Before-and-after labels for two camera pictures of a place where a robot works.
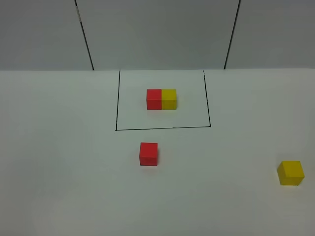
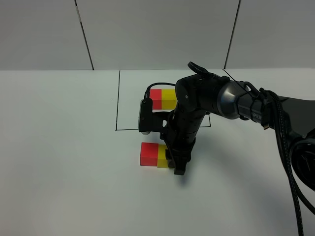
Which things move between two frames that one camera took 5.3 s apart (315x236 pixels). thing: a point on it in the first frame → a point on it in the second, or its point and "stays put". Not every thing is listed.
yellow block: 290,173 → 162,162
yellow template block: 169,99 stays put
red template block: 154,99 stays put
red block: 148,152 stays put
